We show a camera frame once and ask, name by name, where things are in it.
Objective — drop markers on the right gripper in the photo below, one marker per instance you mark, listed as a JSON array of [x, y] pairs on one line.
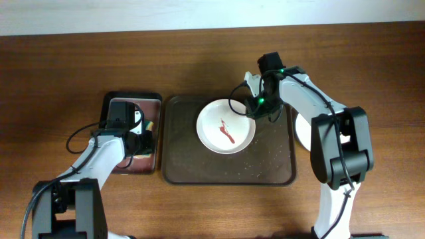
[[258, 111]]

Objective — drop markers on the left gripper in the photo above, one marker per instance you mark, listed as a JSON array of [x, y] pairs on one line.
[[147, 146]]

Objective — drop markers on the grey-white plate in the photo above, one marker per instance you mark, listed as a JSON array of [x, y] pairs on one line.
[[303, 131]]

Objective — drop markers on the white plate top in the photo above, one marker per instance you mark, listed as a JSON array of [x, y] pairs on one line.
[[223, 131]]

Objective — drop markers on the green yellow sponge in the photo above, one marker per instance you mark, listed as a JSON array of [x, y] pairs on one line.
[[148, 125]]

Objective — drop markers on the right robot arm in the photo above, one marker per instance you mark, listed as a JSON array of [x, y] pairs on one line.
[[340, 146]]

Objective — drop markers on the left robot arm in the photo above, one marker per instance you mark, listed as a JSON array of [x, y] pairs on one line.
[[70, 206]]

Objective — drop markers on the black tray with red water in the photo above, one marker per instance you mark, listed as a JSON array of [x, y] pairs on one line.
[[148, 116]]

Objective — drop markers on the brown serving tray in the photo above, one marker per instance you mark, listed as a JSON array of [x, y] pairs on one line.
[[269, 159]]

